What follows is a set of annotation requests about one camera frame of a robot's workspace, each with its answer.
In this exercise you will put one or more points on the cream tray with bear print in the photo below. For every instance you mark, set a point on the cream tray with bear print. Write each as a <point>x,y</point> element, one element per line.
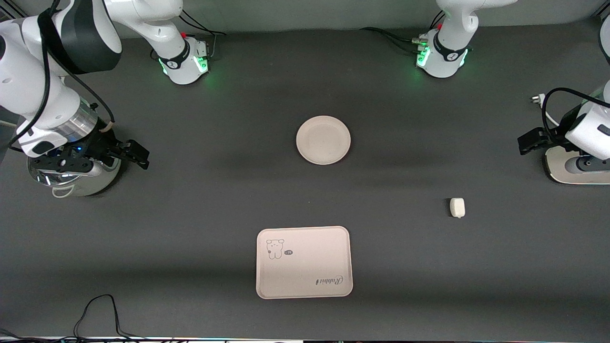
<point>305,267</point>

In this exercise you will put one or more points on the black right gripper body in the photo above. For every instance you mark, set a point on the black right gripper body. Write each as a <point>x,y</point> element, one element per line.
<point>104,143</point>

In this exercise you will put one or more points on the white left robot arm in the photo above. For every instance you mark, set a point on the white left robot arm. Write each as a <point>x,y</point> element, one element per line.
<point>448,43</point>

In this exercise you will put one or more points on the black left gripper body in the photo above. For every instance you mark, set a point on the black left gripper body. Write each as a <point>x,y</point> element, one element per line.
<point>552,136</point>

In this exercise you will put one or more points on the small white bun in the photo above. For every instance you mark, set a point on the small white bun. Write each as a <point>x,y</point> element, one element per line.
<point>457,207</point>

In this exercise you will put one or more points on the cream toaster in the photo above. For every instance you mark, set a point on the cream toaster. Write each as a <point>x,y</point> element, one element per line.
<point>572,171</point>

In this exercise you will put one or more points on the aluminium frame profile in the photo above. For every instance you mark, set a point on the aluminium frame profile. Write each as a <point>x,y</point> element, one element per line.
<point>12,7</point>

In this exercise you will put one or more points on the round cream plate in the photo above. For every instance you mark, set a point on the round cream plate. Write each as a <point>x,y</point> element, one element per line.
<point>323,140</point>

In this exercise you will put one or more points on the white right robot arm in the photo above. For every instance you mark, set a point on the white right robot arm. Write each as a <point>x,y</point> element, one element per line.
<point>28,90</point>

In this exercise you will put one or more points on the steel pot with glass lid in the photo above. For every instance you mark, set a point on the steel pot with glass lid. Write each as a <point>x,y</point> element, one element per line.
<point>86,183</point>

